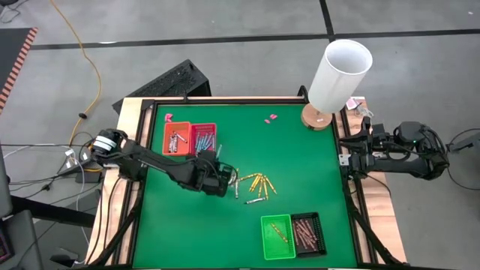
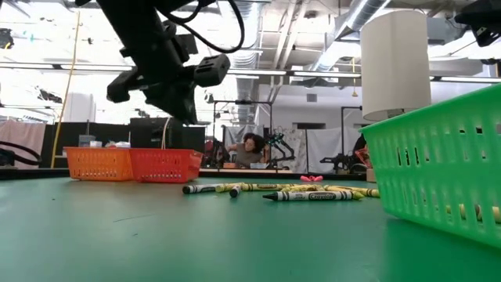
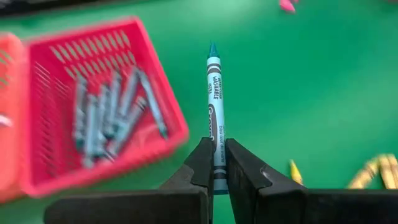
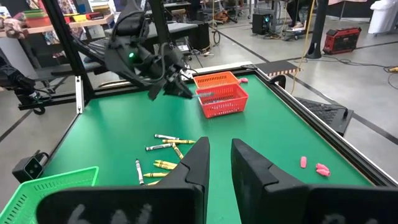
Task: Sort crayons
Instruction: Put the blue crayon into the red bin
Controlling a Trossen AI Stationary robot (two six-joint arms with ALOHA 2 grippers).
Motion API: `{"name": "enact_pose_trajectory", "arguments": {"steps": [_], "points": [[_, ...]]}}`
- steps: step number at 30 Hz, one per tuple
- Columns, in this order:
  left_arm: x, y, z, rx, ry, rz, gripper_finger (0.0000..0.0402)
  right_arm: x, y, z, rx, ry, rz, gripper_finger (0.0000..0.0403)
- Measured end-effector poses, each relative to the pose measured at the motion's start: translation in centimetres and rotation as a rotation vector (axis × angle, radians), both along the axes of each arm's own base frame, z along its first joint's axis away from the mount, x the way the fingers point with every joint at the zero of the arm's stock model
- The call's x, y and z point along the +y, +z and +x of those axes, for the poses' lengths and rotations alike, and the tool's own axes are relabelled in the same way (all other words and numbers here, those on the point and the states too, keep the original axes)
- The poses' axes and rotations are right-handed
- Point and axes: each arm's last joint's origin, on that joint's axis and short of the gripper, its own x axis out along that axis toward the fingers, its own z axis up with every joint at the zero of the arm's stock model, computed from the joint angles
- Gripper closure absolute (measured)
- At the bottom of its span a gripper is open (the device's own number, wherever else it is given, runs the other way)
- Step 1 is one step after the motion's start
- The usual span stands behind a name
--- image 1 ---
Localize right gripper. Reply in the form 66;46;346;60
338;115;394;161

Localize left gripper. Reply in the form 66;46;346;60
200;149;238;198

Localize red crayons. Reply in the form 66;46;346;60
305;219;318;241

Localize pink card packet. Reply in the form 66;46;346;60
345;96;367;111

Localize red plastic basket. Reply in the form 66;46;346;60
189;122;218;157

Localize white lamp wooden base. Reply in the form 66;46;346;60
300;39;374;131

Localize green table mat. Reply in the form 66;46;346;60
133;103;358;269

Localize green plastic basket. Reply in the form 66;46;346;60
259;214;296;261

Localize orange plastic basket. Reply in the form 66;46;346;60
162;121;192;157

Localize black plastic basket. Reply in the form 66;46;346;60
290;211;328;259

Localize black foam case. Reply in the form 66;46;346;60
112;58;213;116

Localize black power box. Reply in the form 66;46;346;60
74;168;104;184

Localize grey power strip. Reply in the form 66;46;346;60
55;148;95;176

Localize black mat striped edge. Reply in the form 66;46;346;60
0;27;39;113

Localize coiled clear cable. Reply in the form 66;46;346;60
355;104;375;120

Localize black aluminium table frame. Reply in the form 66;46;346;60
89;85;410;270

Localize yellow extension cable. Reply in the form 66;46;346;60
49;0;103;146

